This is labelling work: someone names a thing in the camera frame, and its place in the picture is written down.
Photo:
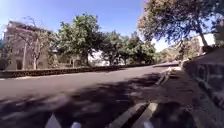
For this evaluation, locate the grey asphalt road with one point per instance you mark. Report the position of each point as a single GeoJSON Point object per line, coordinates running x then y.
{"type": "Point", "coordinates": [83, 86]}

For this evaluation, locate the pale building behind wall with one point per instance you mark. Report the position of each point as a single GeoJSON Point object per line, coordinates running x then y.
{"type": "Point", "coordinates": [208, 39]}

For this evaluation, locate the row of green trees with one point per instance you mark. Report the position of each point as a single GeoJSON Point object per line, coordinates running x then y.
{"type": "Point", "coordinates": [80, 36]}

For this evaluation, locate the dirt strip beside wall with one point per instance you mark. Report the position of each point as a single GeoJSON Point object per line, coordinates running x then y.
{"type": "Point", "coordinates": [180, 93]}

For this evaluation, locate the white building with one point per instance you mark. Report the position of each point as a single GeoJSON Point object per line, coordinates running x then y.
{"type": "Point", "coordinates": [96, 58]}

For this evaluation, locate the pale concrete kerb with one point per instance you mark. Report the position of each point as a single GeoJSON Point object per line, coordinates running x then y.
{"type": "Point", "coordinates": [133, 115]}

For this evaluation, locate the grey multi-storey building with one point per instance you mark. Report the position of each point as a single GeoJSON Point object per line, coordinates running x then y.
{"type": "Point", "coordinates": [15, 50]}

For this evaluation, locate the large spreading tree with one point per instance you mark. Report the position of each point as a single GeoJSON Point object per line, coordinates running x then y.
{"type": "Point", "coordinates": [173, 16]}

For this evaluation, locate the dark stone block wall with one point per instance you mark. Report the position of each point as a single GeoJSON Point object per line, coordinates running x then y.
{"type": "Point", "coordinates": [210, 76]}

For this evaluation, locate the low stone roadside wall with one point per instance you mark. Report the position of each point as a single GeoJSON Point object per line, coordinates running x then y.
{"type": "Point", "coordinates": [50, 71]}

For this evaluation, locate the robot's own part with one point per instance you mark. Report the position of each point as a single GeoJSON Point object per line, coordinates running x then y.
{"type": "Point", "coordinates": [76, 125]}
{"type": "Point", "coordinates": [148, 125]}

